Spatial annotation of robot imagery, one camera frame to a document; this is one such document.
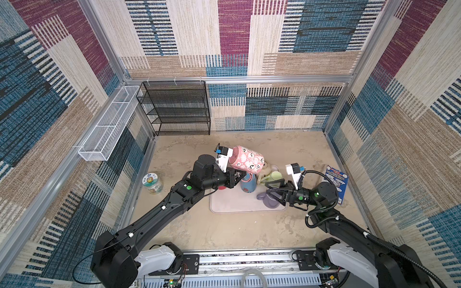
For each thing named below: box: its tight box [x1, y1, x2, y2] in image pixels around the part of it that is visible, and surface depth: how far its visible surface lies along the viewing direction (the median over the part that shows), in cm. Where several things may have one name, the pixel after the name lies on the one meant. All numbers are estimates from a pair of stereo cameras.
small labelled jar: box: [142, 172, 164, 195], surface depth 91 cm
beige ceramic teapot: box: [257, 160, 280, 177], surface depth 94 cm
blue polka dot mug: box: [240, 172, 257, 194], surface depth 93 cm
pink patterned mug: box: [228, 145, 265, 183], surface depth 69 cm
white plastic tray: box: [210, 184, 287, 213], surface depth 91 cm
